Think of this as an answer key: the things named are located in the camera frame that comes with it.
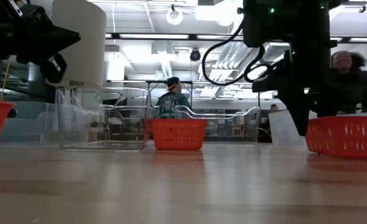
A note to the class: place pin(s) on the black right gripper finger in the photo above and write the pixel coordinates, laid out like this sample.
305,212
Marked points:
297,112

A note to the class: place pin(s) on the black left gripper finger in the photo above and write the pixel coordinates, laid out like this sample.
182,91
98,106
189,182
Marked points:
51,40
54,68

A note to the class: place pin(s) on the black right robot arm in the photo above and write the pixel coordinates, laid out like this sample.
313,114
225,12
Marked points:
295,21

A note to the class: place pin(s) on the person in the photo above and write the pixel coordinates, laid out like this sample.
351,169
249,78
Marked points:
172,102
274,108
348,90

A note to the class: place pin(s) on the white cylinder shade table lamp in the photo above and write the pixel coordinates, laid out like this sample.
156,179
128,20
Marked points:
81,43

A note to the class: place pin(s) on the clear plastic storage bin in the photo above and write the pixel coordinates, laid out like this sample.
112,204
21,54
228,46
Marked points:
68,119
233,124

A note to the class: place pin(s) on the white ceiling light strip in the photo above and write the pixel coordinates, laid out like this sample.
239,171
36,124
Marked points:
154,36

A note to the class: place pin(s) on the black ceiling dome fixture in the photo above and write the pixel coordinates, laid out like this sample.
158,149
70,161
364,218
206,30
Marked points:
195,55

